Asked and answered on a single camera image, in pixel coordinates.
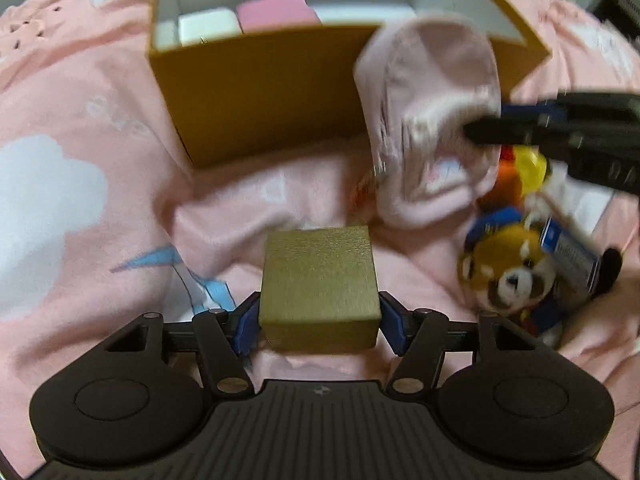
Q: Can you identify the yellow plastic toy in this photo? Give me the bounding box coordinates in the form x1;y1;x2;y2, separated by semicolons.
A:
513;145;548;195

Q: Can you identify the pink fabric pouch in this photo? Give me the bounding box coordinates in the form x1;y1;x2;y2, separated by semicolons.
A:
354;12;501;229

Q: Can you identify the blue white hang tag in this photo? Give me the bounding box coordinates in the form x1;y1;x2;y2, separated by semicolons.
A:
539;217;600;294

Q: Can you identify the pink leather wallet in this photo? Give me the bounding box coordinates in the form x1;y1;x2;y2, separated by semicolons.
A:
235;0;320;34

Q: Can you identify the dark olive small box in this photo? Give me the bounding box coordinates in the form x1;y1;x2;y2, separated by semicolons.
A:
258;226;382;354

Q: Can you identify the orange cardboard storage box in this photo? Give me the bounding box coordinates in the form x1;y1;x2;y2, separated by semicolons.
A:
148;0;549;168

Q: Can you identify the orange crochet ball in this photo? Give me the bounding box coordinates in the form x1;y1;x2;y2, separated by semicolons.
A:
476;145;523;214

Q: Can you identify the red panda plush toy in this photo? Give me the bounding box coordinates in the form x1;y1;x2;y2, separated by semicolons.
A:
458;207;563;348

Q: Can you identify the white glasses case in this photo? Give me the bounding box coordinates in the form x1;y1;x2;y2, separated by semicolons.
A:
178;8;242;47

